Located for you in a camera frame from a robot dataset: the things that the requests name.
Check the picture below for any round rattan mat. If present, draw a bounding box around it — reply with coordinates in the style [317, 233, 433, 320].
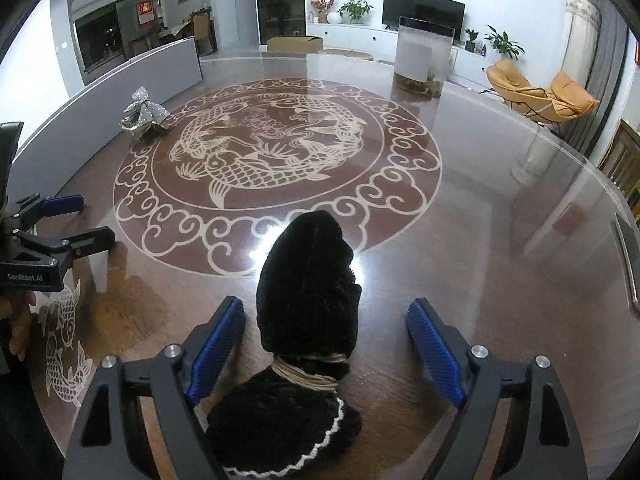
[320, 48, 374, 61]

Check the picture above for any black flat television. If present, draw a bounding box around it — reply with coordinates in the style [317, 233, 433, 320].
[382, 0, 467, 32]

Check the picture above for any white television cabinet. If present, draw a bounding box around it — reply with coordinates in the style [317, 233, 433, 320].
[306, 22, 493, 78]

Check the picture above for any person's left hand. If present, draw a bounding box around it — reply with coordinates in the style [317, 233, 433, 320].
[7, 291, 38, 361]

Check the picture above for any bushy green potted plant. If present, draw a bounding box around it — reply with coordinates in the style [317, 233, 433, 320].
[339, 0, 373, 24]

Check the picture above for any large-leaf green potted plant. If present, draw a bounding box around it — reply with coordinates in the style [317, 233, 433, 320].
[484, 25, 526, 61]

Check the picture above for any flower vase with red blooms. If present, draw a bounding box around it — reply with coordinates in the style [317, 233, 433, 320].
[310, 0, 340, 24]

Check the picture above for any white covered floor air conditioner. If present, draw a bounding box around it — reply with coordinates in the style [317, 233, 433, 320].
[562, 0, 601, 91]

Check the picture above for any yellow lounge chair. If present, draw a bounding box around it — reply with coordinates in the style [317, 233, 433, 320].
[487, 57, 600, 123]

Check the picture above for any brown patterned desktop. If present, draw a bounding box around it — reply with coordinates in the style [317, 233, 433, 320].
[10, 51, 640, 480]

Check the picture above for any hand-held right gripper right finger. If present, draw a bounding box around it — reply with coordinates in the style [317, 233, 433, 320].
[406, 298, 588, 480]

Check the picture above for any wooden dining chair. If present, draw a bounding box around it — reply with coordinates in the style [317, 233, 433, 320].
[192, 12, 217, 56]

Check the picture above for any grey curtain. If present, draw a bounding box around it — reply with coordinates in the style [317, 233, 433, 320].
[585, 22, 631, 158]

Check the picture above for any dark glass sliding door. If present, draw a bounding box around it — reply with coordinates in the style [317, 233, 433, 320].
[72, 1, 161, 73]

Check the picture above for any beige twine wrap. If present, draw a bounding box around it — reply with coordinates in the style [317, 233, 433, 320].
[272, 351, 348, 391]

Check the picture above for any grey partition wall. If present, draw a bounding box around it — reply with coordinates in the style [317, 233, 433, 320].
[10, 36, 203, 196]

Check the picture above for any silver sequin bow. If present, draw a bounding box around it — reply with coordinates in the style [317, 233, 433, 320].
[116, 86, 170, 141]

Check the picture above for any cardboard box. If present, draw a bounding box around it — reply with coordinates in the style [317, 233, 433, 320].
[266, 35, 323, 53]

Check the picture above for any dark glass display cabinet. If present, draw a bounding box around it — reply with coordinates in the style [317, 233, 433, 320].
[255, 0, 306, 46]

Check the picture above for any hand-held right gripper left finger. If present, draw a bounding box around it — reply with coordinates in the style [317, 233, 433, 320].
[62, 296, 246, 480]

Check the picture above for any person's left forearm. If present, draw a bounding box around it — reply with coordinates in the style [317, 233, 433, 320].
[0, 291, 66, 480]

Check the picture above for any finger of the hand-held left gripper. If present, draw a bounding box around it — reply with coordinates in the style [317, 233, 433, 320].
[10, 193, 86, 226]
[10, 226, 117, 261]

